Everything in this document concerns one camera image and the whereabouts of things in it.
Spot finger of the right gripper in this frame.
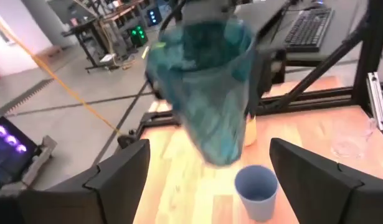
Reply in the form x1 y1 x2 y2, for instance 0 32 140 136
247 46 273 116
146 75 166 101

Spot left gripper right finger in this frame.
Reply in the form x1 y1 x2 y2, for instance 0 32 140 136
270 138 383 224

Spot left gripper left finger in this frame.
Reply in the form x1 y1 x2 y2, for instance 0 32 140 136
18 139 151 224

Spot teal translucent tumbler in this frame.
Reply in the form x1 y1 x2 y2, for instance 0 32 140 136
145 17 258 167

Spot clear glass cup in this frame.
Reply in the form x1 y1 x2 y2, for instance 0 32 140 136
329 117 378 160

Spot blue plastic cup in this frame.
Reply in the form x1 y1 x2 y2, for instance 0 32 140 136
234 164 279 223

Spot computer tower blue lights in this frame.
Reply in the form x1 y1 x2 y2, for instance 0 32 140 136
146 6 163 27

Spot computer tower green lights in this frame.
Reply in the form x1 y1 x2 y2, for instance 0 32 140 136
128 24 149 48

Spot black keyboard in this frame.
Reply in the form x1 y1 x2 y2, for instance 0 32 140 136
283 6 334 54

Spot black-legged workbench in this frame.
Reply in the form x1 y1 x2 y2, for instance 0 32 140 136
60 0 148 75

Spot grey desk with keyboard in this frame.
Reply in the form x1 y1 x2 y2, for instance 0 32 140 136
234 0 369 62

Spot lit computer on grey cart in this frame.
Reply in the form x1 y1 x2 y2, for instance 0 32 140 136
0 116 59 190

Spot yellow hanging cable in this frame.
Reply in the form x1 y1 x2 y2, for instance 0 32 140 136
0 14 124 137

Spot silver aluminium rail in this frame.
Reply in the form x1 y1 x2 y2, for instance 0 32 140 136
366 71 383 132

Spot black table frame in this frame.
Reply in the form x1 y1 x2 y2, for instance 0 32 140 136
116 0 383 150

